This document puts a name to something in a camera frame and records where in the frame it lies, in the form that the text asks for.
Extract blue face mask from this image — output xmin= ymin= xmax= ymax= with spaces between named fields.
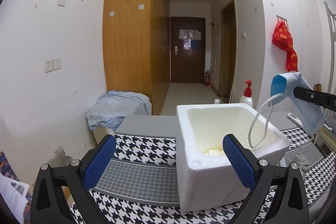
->
xmin=248 ymin=71 xmax=327 ymax=148

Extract grey cloth rag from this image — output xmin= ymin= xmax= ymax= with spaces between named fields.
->
xmin=293 ymin=154 xmax=311 ymax=174

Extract wooden planks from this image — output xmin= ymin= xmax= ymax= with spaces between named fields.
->
xmin=317 ymin=84 xmax=322 ymax=92

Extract white remote control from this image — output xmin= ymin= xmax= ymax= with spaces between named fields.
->
xmin=287 ymin=113 xmax=301 ymax=124

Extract white styrofoam box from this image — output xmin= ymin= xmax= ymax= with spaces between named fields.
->
xmin=175 ymin=102 xmax=292 ymax=213

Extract houndstooth table mat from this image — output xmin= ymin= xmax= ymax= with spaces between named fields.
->
xmin=89 ymin=128 xmax=335 ymax=223

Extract black smartphone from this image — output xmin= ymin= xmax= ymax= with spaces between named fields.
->
xmin=314 ymin=131 xmax=335 ymax=158

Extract light blue crumpled sheet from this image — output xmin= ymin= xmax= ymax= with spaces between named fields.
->
xmin=87 ymin=90 xmax=152 ymax=132

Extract white pump bottle red cap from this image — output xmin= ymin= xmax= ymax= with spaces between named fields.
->
xmin=239 ymin=80 xmax=253 ymax=107

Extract red hanging plastic bags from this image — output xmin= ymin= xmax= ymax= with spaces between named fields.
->
xmin=272 ymin=19 xmax=298 ymax=72

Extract metal bunk bed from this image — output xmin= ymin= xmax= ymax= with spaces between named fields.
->
xmin=323 ymin=2 xmax=335 ymax=95

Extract red fire extinguisher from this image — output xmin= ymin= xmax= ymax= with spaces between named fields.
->
xmin=205 ymin=71 xmax=211 ymax=86

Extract wooden wardrobe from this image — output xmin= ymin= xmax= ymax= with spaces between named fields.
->
xmin=102 ymin=0 xmax=170 ymax=115

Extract dark brown door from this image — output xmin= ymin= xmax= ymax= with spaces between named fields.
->
xmin=170 ymin=16 xmax=206 ymax=84

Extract white wall sockets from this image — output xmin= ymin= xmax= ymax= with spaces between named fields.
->
xmin=45 ymin=57 xmax=62 ymax=73

